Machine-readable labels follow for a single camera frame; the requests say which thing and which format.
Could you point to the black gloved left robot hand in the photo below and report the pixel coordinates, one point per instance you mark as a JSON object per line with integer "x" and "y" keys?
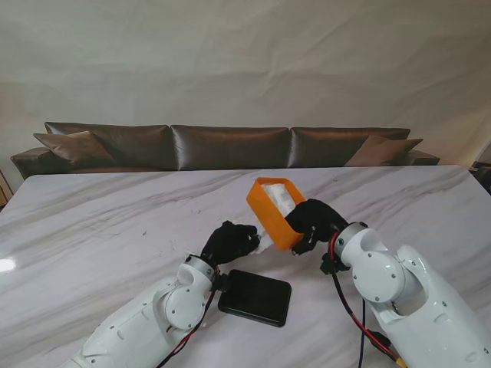
{"x": 226, "y": 243}

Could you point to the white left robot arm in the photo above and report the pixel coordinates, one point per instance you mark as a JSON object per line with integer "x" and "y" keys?
{"x": 161, "y": 314}

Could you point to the wooden furniture piece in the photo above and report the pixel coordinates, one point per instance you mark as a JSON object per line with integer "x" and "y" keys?
{"x": 3, "y": 191}

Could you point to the orange plastic tissue box cover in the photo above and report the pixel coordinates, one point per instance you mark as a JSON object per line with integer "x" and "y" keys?
{"x": 272, "y": 226}

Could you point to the brown leather sofa back cushion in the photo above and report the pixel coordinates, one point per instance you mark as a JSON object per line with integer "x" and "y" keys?
{"x": 326, "y": 147}
{"x": 230, "y": 147}
{"x": 142, "y": 145}

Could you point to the brown satin throw pillow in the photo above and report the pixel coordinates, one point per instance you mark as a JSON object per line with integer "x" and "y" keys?
{"x": 73, "y": 147}
{"x": 383, "y": 151}

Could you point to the black tissue box base plate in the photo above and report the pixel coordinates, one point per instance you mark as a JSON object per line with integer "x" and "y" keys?
{"x": 257, "y": 299}

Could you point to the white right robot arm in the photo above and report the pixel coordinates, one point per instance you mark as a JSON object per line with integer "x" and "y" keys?
{"x": 406, "y": 291}

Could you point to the white soft tissue pack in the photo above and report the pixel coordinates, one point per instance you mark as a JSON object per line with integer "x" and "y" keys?
{"x": 282, "y": 199}

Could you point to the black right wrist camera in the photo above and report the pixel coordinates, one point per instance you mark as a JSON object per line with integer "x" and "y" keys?
{"x": 329, "y": 264}

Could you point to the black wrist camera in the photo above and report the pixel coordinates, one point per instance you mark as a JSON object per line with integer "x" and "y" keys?
{"x": 329, "y": 264}
{"x": 223, "y": 281}

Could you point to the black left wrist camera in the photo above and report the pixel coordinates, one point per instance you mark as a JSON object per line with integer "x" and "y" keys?
{"x": 223, "y": 281}

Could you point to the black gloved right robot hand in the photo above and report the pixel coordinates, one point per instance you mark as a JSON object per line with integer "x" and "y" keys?
{"x": 314, "y": 218}

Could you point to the brown leather sofa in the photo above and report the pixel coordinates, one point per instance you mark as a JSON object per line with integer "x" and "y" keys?
{"x": 30, "y": 161}

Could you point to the dark side furniture piece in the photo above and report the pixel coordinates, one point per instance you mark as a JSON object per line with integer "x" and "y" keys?
{"x": 483, "y": 172}

